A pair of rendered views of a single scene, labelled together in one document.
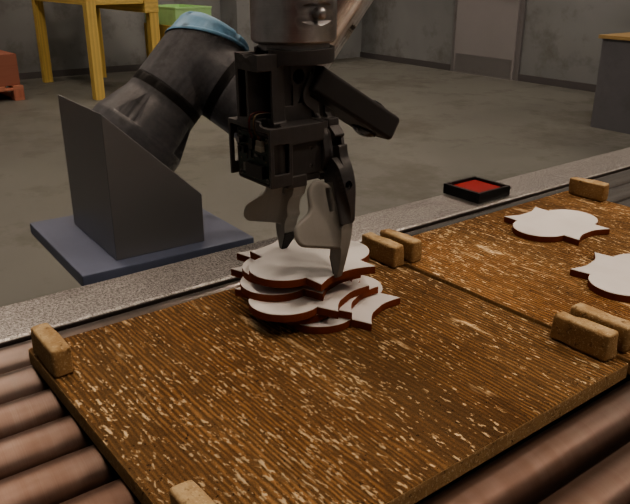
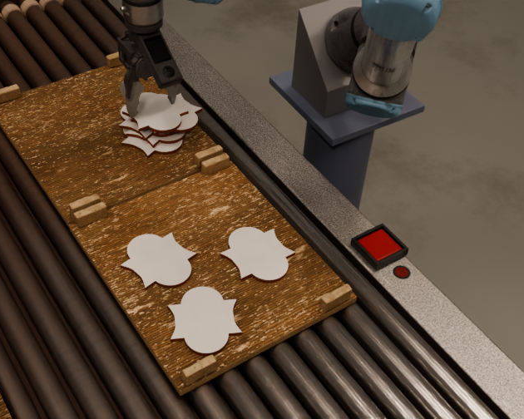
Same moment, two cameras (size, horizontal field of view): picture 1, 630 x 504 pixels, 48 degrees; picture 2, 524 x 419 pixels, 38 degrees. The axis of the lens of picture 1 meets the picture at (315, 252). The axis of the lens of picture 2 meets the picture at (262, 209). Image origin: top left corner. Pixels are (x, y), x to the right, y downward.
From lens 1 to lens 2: 1.69 m
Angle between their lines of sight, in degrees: 75
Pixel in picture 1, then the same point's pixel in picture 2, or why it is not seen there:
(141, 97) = (347, 18)
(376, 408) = (60, 139)
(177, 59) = not seen: hidden behind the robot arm
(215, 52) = not seen: hidden behind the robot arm
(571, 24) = not seen: outside the picture
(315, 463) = (33, 121)
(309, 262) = (149, 110)
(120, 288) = (208, 79)
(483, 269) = (187, 199)
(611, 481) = (6, 197)
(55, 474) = (61, 76)
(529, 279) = (169, 215)
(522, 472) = (21, 177)
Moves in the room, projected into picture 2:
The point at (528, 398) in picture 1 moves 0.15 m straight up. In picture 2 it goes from (51, 180) to (39, 120)
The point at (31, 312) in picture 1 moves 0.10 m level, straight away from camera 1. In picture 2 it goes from (185, 56) to (225, 51)
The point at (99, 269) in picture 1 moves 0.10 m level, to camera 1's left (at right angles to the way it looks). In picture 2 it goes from (278, 81) to (279, 57)
